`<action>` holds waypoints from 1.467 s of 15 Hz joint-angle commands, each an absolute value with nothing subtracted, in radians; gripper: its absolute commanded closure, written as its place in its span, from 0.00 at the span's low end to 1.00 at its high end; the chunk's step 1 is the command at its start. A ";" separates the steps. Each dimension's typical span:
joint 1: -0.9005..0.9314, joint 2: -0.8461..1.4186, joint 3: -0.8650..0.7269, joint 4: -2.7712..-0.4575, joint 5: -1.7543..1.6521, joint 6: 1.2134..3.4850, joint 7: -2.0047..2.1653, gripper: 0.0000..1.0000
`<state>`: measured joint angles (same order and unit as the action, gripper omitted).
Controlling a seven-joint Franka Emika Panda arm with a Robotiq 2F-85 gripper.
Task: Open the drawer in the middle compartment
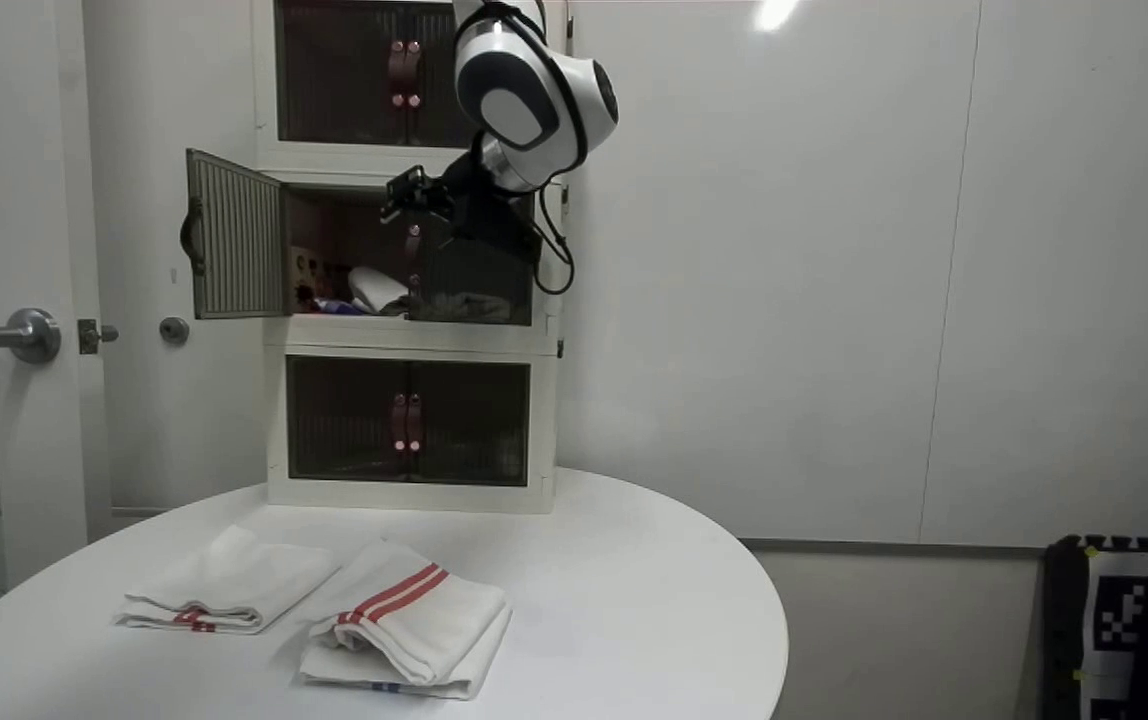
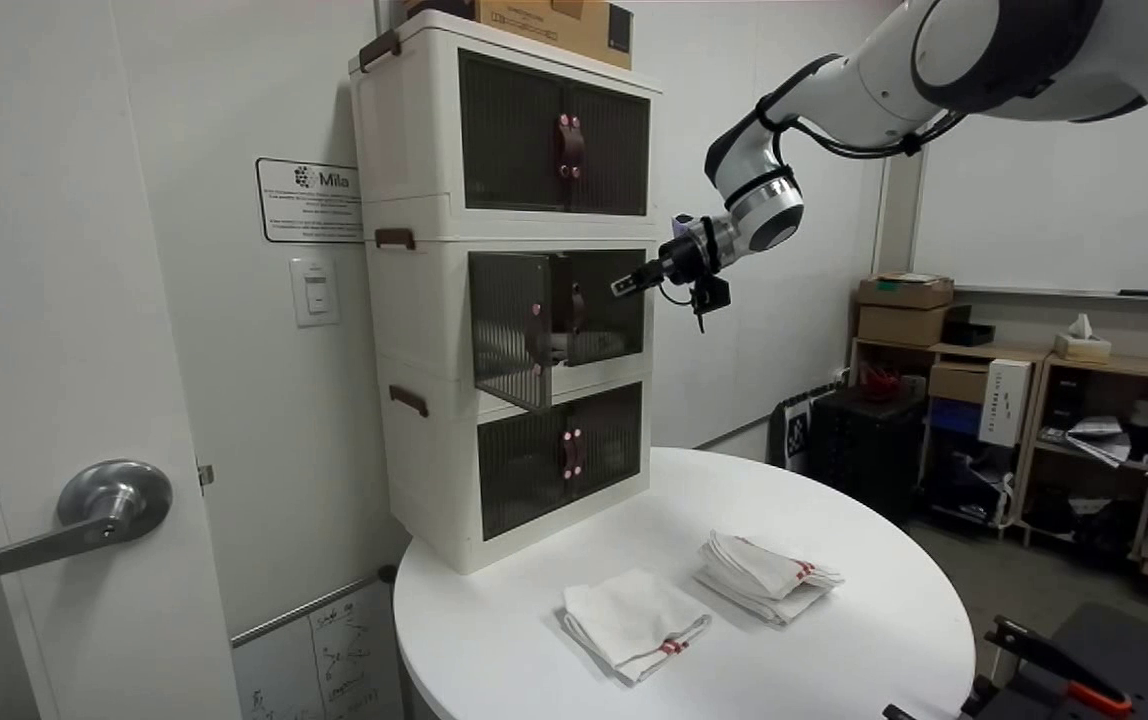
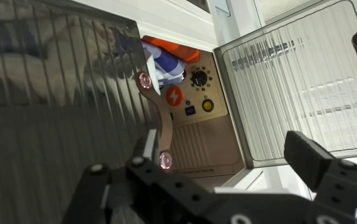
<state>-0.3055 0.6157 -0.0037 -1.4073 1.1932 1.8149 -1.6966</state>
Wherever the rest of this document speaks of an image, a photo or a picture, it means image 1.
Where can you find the folded white towel red mark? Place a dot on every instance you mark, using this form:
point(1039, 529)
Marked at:
point(232, 581)

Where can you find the black patterned box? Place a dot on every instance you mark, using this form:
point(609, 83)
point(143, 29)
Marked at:
point(1106, 625)

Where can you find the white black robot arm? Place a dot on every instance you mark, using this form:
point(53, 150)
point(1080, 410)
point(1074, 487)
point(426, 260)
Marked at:
point(535, 85)

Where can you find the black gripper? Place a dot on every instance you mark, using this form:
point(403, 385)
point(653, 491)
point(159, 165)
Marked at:
point(494, 201)

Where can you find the folded white towel red stripes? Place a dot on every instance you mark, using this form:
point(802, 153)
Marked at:
point(412, 625)

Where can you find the small silver door latch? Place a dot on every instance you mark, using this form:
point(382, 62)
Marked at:
point(95, 336)

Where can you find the round silver wall knob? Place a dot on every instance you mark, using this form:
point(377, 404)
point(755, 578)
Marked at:
point(174, 330)

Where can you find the white stacked storage cabinet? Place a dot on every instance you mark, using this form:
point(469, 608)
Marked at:
point(412, 336)

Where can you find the white room door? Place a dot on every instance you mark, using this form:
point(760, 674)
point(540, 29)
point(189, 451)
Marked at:
point(27, 201)

